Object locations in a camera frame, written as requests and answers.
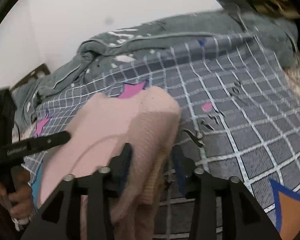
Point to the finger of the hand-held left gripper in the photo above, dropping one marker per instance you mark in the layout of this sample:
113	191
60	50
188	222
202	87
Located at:
52	140

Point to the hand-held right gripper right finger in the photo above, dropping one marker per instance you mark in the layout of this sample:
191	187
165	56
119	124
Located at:
181	170

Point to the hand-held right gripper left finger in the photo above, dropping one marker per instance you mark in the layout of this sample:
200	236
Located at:
126	158

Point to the pink knit sweater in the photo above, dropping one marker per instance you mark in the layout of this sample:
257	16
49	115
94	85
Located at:
140	125

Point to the person's left hand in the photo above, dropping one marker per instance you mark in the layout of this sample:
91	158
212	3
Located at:
21	197

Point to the dark wooden headboard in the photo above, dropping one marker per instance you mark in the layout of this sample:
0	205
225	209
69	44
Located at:
37	73

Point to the grey plaid star-print duvet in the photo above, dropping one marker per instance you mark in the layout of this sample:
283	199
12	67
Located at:
240	120

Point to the grey-green quilt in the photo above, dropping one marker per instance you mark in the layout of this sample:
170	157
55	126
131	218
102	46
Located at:
190	27

